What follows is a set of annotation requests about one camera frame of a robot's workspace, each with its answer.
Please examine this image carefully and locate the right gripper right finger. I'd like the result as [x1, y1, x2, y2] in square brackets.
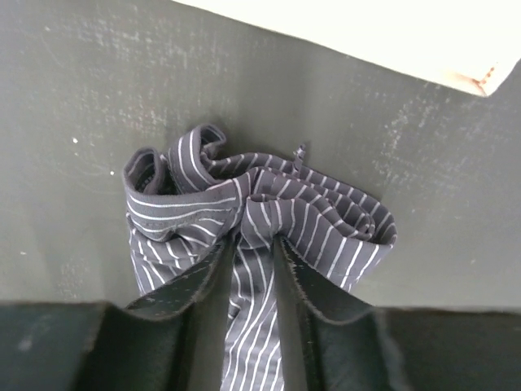
[274, 237, 407, 390]

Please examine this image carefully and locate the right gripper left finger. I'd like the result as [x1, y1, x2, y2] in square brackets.
[77, 239, 233, 390]

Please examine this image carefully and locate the grey striped underwear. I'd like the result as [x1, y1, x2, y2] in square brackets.
[123, 125, 397, 390]

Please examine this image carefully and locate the wooden compartment tray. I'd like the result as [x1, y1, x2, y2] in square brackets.
[187, 0, 520, 97]

